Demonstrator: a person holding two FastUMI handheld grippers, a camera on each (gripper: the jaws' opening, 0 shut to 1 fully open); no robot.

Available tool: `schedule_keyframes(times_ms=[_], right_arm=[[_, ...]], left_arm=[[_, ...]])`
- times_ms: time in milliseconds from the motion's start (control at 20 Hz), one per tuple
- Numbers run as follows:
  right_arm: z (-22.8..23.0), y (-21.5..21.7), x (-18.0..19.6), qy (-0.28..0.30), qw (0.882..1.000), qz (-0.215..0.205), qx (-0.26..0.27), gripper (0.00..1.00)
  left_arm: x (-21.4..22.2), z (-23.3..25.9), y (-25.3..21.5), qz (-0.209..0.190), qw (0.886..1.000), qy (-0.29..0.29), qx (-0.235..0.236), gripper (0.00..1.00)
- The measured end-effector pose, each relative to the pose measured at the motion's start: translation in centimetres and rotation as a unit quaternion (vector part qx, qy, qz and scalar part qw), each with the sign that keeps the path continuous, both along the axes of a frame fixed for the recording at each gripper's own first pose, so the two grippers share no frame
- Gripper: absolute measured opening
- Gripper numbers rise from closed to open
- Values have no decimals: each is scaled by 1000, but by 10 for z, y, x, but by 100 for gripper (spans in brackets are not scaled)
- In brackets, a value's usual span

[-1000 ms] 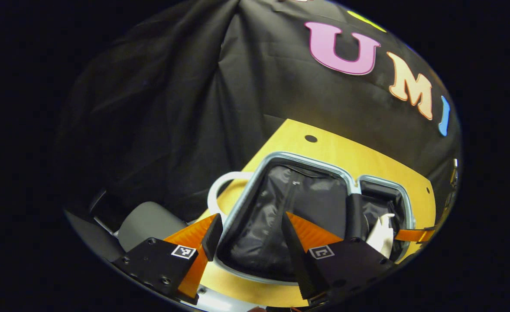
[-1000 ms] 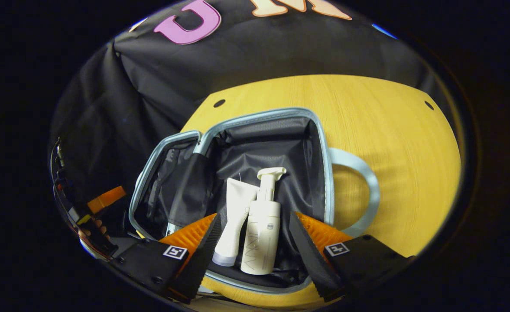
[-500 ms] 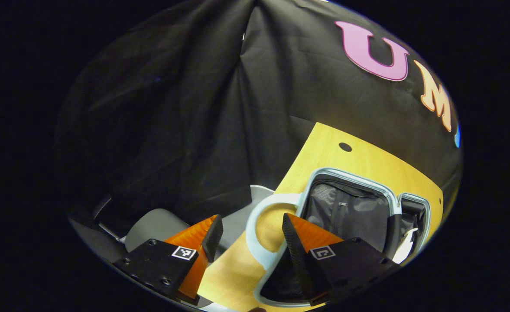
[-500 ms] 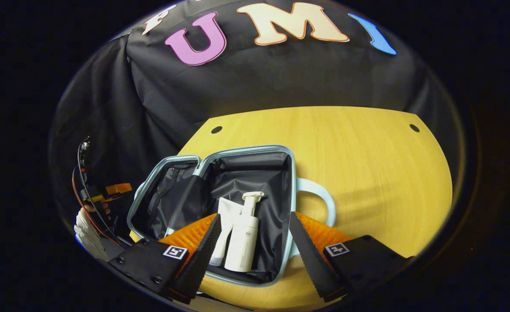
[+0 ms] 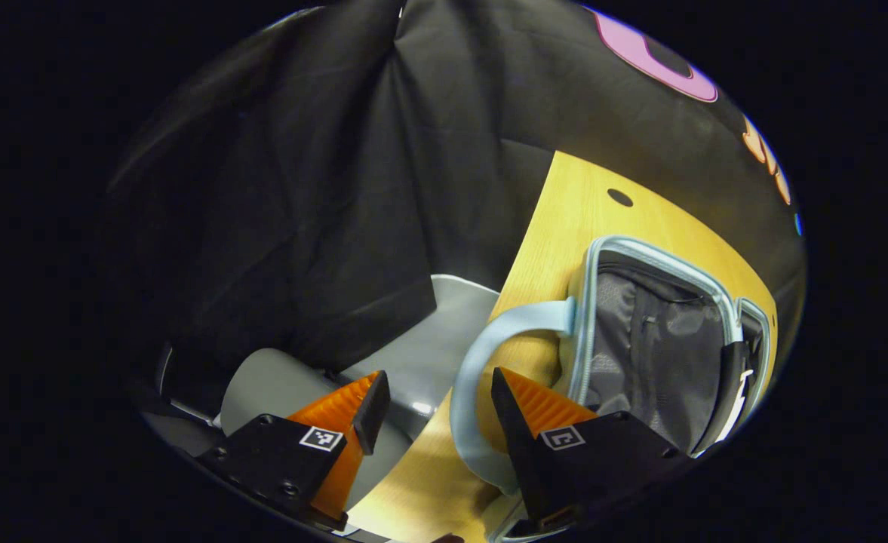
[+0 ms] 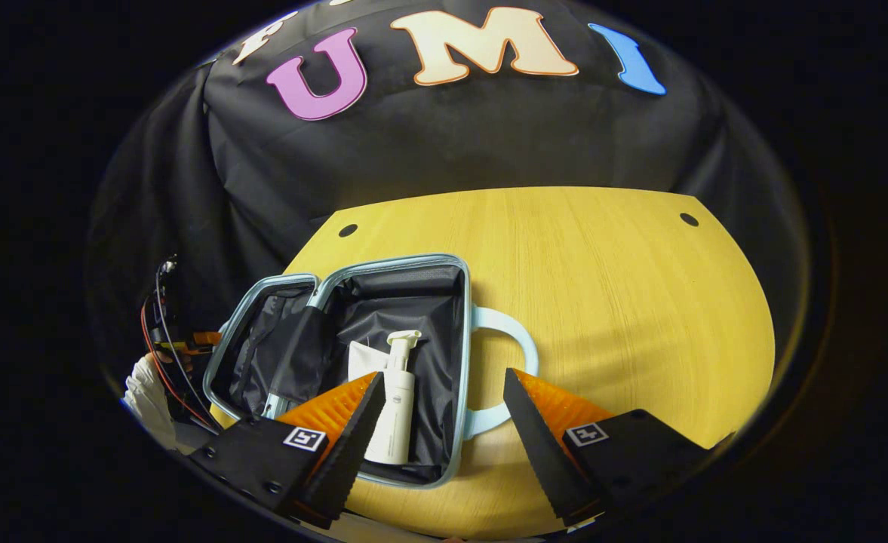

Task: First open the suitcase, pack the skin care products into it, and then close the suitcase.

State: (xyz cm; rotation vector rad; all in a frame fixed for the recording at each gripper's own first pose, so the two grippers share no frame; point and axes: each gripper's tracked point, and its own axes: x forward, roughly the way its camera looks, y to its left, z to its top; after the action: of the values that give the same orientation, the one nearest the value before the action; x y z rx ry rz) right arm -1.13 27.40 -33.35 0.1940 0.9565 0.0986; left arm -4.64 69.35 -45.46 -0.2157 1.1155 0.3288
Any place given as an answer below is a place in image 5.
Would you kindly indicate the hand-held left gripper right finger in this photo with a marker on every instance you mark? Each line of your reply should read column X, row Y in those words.
column 515, row 437

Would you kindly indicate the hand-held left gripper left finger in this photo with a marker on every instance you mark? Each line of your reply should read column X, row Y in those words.
column 372, row 411

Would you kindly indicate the grey chair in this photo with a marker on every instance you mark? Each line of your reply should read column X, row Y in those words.
column 278, row 385

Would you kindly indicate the black backdrop cloth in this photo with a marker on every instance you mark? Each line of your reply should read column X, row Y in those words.
column 300, row 188

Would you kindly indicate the light blue suitcase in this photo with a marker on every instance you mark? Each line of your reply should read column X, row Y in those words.
column 662, row 354

